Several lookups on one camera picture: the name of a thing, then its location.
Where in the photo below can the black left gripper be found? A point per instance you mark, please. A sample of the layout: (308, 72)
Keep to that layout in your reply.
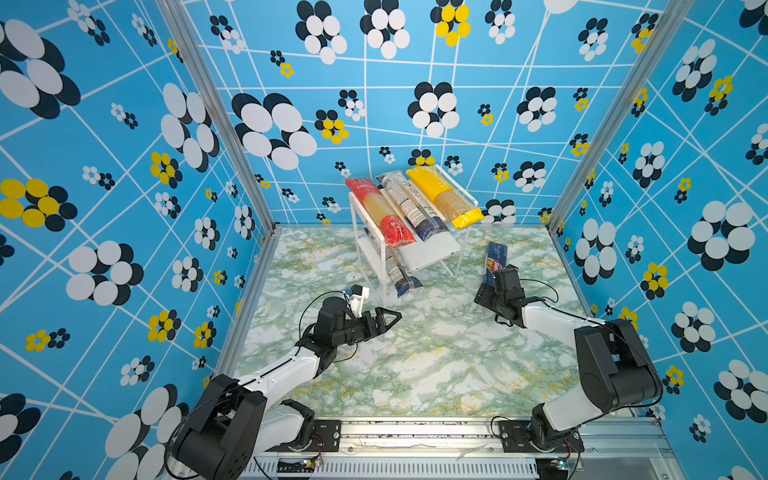
(370, 332)

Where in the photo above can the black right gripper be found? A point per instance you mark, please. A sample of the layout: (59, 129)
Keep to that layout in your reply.
(483, 295)

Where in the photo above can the dark blue spaghetti box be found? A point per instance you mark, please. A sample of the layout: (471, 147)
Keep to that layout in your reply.
(496, 259)

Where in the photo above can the clear dark spaghetti bag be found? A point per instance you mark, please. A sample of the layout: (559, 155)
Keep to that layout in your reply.
(395, 266)

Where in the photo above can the red spaghetti bag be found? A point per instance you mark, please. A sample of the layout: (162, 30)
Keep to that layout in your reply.
(389, 223)

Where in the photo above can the clear blue spaghetti bag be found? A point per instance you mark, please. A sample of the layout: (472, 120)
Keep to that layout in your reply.
(420, 215)

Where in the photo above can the yellow spaghetti bag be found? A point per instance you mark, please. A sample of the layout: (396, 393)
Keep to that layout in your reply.
(445, 197)

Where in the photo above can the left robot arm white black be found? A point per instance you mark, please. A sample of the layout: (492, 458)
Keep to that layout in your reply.
(236, 419)

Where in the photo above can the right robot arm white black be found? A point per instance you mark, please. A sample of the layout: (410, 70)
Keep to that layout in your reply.
(614, 368)

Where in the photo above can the white metal two-tier shelf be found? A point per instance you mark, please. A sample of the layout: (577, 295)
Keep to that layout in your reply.
(418, 255)

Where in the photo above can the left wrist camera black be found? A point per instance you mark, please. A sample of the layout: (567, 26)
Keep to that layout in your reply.
(356, 296)

